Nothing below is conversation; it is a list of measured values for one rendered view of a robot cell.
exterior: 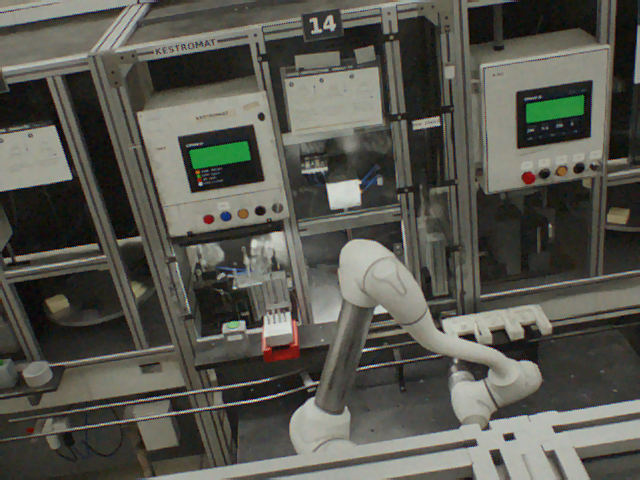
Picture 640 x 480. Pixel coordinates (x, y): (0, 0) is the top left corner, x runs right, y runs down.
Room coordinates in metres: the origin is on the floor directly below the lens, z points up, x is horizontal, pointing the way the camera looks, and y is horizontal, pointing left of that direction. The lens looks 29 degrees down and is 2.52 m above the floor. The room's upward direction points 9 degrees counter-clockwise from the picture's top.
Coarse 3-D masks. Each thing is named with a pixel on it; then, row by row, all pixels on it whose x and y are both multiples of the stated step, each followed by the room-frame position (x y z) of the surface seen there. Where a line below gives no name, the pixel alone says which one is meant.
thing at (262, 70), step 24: (384, 24) 2.27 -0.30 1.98; (264, 48) 2.28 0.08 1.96; (264, 72) 2.27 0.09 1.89; (408, 168) 2.27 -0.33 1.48; (288, 192) 2.27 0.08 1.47; (408, 216) 2.28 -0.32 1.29; (288, 240) 2.27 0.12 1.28; (408, 240) 2.27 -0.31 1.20; (408, 264) 2.27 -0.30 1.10; (312, 312) 2.28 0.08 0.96
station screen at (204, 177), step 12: (192, 144) 2.24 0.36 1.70; (204, 144) 2.24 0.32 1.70; (216, 144) 2.24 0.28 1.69; (228, 144) 2.24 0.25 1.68; (252, 156) 2.24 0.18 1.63; (192, 168) 2.24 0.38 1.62; (204, 168) 2.24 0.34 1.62; (216, 168) 2.24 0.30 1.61; (228, 168) 2.24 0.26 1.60; (240, 168) 2.24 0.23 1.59; (252, 168) 2.24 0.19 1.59; (204, 180) 2.24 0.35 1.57; (216, 180) 2.24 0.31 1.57; (228, 180) 2.24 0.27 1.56; (240, 180) 2.24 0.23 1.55
